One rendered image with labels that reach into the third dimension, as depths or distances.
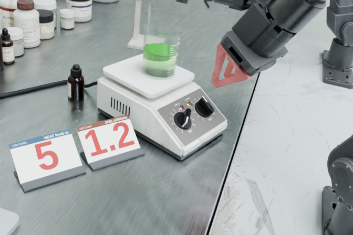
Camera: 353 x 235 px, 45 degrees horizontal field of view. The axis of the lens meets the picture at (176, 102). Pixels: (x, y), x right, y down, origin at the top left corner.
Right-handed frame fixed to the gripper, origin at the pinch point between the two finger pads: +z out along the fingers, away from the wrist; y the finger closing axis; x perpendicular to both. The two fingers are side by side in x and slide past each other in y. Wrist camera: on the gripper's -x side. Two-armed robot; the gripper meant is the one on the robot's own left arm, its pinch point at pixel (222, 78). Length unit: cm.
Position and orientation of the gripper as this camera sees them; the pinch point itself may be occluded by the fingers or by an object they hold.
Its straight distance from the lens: 69.1
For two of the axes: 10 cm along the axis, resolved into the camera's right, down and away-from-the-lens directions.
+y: -6.5, 3.1, -7.0
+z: -4.9, 5.3, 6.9
